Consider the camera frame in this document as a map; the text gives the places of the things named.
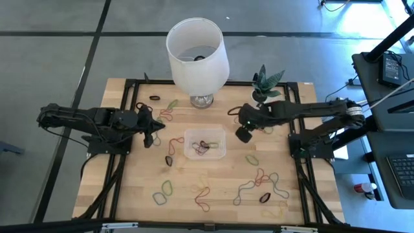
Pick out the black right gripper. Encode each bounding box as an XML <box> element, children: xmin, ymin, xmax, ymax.
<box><xmin>235</xmin><ymin>103</ymin><xmax>265</xmax><ymax>144</ymax></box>

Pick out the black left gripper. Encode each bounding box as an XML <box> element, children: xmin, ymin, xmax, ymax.
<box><xmin>137</xmin><ymin>105</ymin><xmax>166</xmax><ymax>149</ymax></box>

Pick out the yellow rubber band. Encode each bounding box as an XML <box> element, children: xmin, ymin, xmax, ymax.
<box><xmin>190</xmin><ymin>173</ymin><xmax>212</xmax><ymax>195</ymax></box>
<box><xmin>260</xmin><ymin>200</ymin><xmax>289</xmax><ymax>219</ymax></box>

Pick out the long teal rubber band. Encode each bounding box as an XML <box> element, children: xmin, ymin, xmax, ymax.
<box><xmin>232</xmin><ymin>180</ymin><xmax>257</xmax><ymax>207</ymax></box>

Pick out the long red rubber band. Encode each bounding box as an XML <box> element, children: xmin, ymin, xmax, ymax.
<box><xmin>193</xmin><ymin>186</ymin><xmax>212</xmax><ymax>214</ymax></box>

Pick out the clear plastic bin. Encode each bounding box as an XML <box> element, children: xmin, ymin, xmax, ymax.
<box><xmin>183</xmin><ymin>128</ymin><xmax>226</xmax><ymax>161</ymax></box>

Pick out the snake plant in white pot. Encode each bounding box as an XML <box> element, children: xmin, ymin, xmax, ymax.
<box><xmin>251</xmin><ymin>63</ymin><xmax>286</xmax><ymax>105</ymax></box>

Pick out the silver lamp with white shade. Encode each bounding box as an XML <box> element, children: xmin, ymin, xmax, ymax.
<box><xmin>166</xmin><ymin>17</ymin><xmax>230</xmax><ymax>110</ymax></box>

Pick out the black desk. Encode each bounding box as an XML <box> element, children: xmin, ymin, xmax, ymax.
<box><xmin>351</xmin><ymin>51</ymin><xmax>414</xmax><ymax>210</ymax></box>

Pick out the red and white bottle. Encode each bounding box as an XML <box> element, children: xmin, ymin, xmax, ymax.
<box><xmin>353</xmin><ymin>182</ymin><xmax>378</xmax><ymax>194</ymax></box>

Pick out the grey chair leg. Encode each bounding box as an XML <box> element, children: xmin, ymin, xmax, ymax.
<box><xmin>0</xmin><ymin>140</ymin><xmax>25</xmax><ymax>156</ymax></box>

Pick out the black power adapter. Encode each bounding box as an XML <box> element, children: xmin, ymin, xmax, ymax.
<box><xmin>378</xmin><ymin>52</ymin><xmax>406</xmax><ymax>89</ymax></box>

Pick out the black pole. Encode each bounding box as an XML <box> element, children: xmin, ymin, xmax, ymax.
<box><xmin>364</xmin><ymin>14</ymin><xmax>414</xmax><ymax>64</ymax></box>

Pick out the black keyboard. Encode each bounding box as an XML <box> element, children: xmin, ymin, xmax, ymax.
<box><xmin>386</xmin><ymin>154</ymin><xmax>414</xmax><ymax>201</ymax></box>

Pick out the black cable bundle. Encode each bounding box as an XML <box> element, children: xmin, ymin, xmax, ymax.
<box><xmin>294</xmin><ymin>157</ymin><xmax>345</xmax><ymax>226</ymax></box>
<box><xmin>77</xmin><ymin>153</ymin><xmax>127</xmax><ymax>221</ymax></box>

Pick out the silver frame bracket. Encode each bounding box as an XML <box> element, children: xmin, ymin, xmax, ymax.
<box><xmin>101</xmin><ymin>221</ymin><xmax>139</xmax><ymax>231</ymax></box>
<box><xmin>279</xmin><ymin>225</ymin><xmax>320</xmax><ymax>233</ymax></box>

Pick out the black floor cable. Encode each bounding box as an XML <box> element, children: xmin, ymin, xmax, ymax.
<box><xmin>324</xmin><ymin>73</ymin><xmax>360</xmax><ymax>102</ymax></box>

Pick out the white cable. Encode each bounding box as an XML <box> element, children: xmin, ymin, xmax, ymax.
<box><xmin>367</xmin><ymin>84</ymin><xmax>414</xmax><ymax>111</ymax></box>

